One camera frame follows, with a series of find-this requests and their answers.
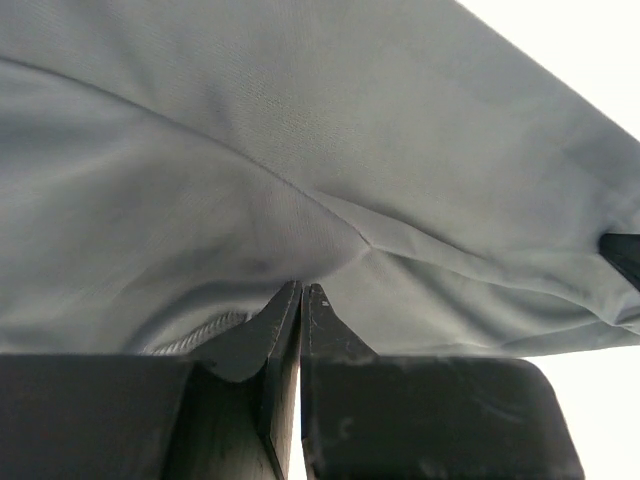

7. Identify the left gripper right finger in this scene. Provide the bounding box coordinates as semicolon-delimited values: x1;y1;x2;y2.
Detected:
300;284;585;479

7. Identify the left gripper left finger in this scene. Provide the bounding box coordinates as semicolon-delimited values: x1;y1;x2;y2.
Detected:
1;282;302;479

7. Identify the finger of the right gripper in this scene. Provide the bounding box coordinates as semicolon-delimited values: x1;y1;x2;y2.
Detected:
599;233;640;290

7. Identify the grey t shirt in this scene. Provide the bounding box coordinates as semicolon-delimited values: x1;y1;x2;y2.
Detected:
1;1;639;356

